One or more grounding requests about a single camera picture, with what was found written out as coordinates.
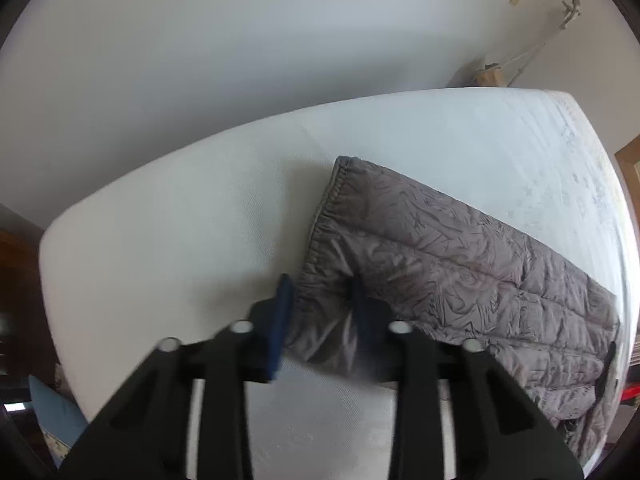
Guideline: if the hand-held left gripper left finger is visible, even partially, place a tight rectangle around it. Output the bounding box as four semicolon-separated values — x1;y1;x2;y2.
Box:
59;274;296;480

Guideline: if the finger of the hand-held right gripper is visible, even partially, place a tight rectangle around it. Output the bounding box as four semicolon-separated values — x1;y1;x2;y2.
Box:
598;341;618;397

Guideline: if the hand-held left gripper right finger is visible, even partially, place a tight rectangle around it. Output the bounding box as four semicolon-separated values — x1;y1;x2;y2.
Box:
349;277;585;480

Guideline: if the grey quilted rose-print jacket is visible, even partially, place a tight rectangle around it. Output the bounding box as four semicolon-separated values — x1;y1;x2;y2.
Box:
285;156;623;480

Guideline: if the white mattress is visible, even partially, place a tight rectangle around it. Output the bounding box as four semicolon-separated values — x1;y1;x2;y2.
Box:
39;89;640;480

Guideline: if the light blue cloth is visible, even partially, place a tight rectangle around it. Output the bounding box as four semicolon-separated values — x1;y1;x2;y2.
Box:
27;374;90;457

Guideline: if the dark wooden furniture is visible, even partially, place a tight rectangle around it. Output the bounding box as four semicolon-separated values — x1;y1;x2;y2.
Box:
0;202;60;411

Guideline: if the small wooden block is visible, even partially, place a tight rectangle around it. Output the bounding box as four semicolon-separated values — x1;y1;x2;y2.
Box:
475;62;507;89

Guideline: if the light wooden frame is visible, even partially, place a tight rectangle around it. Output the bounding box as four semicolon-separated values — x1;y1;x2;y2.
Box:
614;134;640;188

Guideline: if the white wall pipe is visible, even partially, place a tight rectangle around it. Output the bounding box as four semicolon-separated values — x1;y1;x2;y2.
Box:
500;0;583;86

